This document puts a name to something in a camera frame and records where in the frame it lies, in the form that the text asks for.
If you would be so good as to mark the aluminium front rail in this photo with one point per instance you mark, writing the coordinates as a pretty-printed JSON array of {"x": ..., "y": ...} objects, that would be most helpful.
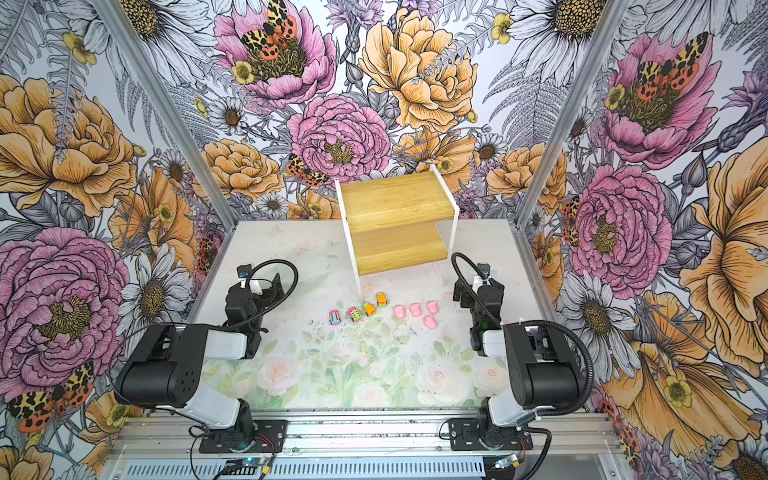
[{"x": 349, "y": 433}]

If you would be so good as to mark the wooden two-tier shelf white frame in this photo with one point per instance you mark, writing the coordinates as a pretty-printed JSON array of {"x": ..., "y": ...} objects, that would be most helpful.
[{"x": 397, "y": 222}]

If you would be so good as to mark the right aluminium corner post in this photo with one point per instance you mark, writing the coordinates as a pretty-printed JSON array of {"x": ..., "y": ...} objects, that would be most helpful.
[{"x": 606, "y": 30}]

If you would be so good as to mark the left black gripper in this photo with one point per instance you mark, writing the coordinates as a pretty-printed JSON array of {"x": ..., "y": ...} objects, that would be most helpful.
[{"x": 258, "y": 298}]

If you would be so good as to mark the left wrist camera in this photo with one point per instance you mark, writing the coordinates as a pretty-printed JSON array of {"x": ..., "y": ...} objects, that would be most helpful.
[{"x": 247, "y": 276}]

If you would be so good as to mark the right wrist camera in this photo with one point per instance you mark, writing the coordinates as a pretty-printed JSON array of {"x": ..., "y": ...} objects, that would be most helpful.
[{"x": 482, "y": 276}]

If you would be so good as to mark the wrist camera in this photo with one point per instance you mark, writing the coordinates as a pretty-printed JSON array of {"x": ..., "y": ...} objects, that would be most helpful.
[
  {"x": 247, "y": 276},
  {"x": 482, "y": 276}
]

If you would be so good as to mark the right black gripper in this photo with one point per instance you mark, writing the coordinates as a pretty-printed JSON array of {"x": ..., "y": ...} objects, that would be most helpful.
[{"x": 474, "y": 288}]

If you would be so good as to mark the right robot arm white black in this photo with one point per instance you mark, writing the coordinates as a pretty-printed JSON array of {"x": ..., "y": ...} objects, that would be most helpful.
[{"x": 549, "y": 372}]

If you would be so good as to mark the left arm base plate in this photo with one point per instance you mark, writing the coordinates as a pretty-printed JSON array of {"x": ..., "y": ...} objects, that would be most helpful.
[{"x": 263, "y": 436}]

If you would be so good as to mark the aluminium corner post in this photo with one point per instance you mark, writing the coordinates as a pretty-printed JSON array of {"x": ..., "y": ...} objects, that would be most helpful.
[
  {"x": 606, "y": 30},
  {"x": 120, "y": 28}
]

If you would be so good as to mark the pink teal toy truck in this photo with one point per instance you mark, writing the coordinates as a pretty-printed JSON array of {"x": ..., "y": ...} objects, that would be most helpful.
[{"x": 335, "y": 317}]

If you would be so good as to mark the left aluminium corner post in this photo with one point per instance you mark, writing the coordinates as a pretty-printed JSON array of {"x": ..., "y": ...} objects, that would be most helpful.
[{"x": 120, "y": 28}]

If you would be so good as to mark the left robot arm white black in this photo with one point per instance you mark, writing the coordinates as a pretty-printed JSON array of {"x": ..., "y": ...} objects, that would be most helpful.
[{"x": 165, "y": 367}]

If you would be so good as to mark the pink green toy truck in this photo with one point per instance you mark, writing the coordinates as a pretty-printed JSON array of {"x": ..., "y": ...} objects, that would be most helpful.
[{"x": 355, "y": 314}]

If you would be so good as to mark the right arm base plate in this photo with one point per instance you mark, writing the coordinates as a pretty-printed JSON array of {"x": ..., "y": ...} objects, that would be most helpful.
[{"x": 465, "y": 434}]

